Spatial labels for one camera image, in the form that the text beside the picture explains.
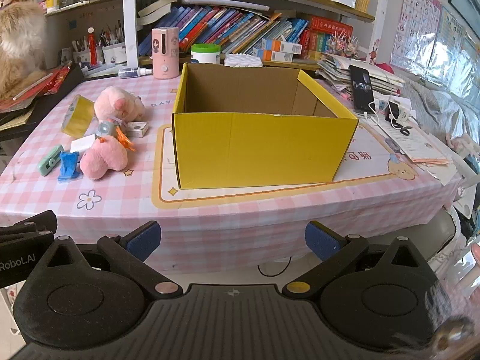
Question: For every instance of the grey toy car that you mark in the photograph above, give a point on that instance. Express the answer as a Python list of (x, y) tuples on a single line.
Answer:
[(102, 130)]

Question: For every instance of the black scissors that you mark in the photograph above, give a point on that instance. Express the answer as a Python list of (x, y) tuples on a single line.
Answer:
[(405, 130)]

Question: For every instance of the pale thick book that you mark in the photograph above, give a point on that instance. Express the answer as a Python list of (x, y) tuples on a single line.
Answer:
[(157, 9)]

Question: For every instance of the small spray bottle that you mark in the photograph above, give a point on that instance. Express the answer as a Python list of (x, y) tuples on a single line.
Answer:
[(133, 72)]

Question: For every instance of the fluffy orange cat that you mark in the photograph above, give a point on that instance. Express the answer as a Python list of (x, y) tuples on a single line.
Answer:
[(18, 52)]

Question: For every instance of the loose paper sheets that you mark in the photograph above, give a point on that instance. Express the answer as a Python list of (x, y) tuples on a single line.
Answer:
[(420, 146)]

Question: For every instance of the orange and white box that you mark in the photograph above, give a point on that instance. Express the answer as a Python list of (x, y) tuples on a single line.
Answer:
[(281, 46), (273, 55)]

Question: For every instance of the yellow tape roll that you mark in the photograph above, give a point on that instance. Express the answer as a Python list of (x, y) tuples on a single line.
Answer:
[(77, 120)]

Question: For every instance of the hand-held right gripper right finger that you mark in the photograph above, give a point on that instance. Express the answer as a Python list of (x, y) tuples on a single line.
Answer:
[(322, 240)]

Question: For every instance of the white jar with green lid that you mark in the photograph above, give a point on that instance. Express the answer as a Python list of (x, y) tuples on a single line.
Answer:
[(205, 54)]

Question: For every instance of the group of desk pen holders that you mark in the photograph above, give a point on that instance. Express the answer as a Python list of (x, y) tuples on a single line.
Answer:
[(108, 50)]

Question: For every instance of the pale wall chart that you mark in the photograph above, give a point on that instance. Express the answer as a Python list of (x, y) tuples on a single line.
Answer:
[(457, 41)]

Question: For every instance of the row of colourful books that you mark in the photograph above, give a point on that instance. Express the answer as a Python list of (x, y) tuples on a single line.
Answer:
[(225, 26)]

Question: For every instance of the cartoon bear desk mat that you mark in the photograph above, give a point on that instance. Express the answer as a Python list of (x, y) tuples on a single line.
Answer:
[(262, 195)]

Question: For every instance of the black smartphone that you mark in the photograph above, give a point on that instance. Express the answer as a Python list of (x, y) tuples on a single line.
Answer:
[(362, 90)]

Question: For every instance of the stack of papers and booklets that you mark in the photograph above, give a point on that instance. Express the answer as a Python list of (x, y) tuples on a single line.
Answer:
[(337, 71)]

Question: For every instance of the white frame bookshelf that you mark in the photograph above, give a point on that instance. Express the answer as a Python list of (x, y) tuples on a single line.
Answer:
[(129, 15)]

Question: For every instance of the small green correction tape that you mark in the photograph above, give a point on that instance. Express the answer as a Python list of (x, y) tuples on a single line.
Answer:
[(50, 159)]

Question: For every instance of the yellow cardboard box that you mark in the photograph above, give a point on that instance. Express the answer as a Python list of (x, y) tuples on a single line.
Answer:
[(262, 150)]

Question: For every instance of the pink humidifier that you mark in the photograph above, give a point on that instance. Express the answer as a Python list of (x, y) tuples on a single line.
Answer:
[(165, 52)]

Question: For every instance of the small white box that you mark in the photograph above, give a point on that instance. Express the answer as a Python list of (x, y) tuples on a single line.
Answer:
[(137, 129)]

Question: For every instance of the black side table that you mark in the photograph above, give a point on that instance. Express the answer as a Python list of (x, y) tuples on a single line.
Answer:
[(71, 78)]

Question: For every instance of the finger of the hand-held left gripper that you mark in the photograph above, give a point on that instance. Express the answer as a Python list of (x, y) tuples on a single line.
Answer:
[(37, 221)]

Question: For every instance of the pink plush pig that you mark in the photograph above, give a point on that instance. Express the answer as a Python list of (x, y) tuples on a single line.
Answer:
[(112, 107)]

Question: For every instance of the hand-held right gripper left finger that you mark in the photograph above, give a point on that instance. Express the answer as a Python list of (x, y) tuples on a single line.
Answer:
[(144, 238)]

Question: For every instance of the blue plastic clip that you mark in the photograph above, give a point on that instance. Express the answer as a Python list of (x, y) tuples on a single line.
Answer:
[(69, 165)]

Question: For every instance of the white card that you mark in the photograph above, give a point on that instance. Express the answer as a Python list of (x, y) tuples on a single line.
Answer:
[(80, 145)]

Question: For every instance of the long white tube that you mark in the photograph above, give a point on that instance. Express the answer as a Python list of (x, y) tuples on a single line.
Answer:
[(225, 3)]

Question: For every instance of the red book box set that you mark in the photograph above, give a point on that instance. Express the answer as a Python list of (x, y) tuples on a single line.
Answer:
[(330, 30)]

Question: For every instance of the pink plush with orange bow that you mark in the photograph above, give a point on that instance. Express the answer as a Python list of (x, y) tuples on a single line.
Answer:
[(101, 157)]

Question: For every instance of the white quilted bag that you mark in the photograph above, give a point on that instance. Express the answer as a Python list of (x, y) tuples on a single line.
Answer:
[(243, 60)]

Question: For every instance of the red paper packets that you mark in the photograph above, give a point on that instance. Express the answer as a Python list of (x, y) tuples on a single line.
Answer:
[(48, 82)]

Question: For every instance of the pink alphabet wall poster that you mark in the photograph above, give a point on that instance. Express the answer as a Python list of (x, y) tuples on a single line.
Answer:
[(416, 18)]

